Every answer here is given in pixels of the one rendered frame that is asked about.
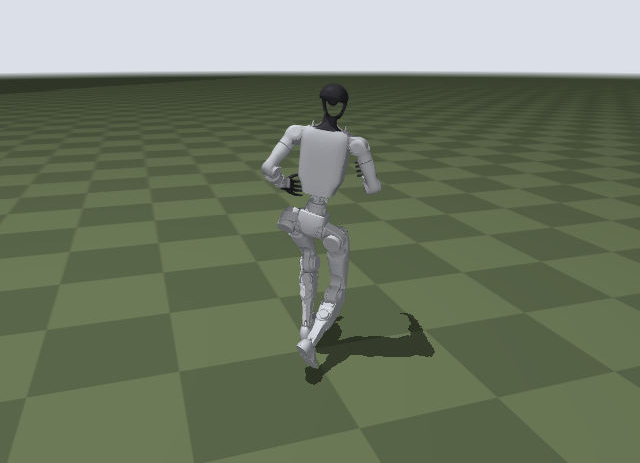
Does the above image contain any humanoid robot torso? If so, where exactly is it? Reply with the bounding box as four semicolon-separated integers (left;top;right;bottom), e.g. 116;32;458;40
295;120;351;240

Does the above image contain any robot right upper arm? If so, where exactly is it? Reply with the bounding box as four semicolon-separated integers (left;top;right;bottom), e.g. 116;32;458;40
348;135;381;195

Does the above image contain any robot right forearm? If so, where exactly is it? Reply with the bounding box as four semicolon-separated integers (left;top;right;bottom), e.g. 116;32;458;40
362;176;382;189

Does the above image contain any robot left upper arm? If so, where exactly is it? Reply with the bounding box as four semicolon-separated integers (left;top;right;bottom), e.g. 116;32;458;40
261;125;306;178

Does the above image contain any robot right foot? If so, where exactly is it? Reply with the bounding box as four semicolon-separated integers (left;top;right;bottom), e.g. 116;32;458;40
296;338;317;368

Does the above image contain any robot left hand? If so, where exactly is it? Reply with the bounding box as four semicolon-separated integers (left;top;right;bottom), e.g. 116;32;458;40
280;174;303;196

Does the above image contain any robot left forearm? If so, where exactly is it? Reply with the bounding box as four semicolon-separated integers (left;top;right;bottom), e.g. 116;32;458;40
261;167;290;188

